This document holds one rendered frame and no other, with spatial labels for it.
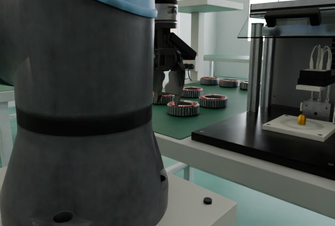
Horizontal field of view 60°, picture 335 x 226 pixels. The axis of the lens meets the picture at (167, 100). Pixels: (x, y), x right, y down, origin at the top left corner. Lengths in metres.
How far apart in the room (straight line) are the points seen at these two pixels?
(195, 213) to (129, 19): 0.18
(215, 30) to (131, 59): 8.36
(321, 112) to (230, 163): 0.39
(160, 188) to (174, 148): 0.49
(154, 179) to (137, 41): 0.12
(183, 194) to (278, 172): 0.34
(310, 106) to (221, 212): 0.71
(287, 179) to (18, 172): 0.48
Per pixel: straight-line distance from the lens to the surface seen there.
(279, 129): 0.79
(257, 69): 0.97
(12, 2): 0.23
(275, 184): 0.63
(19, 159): 0.25
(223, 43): 8.46
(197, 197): 0.31
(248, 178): 0.65
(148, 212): 0.25
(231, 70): 8.35
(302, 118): 0.84
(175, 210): 0.29
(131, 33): 0.22
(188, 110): 0.96
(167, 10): 0.72
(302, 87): 0.86
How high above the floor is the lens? 1.00
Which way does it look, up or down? 12 degrees down
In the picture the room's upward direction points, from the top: straight up
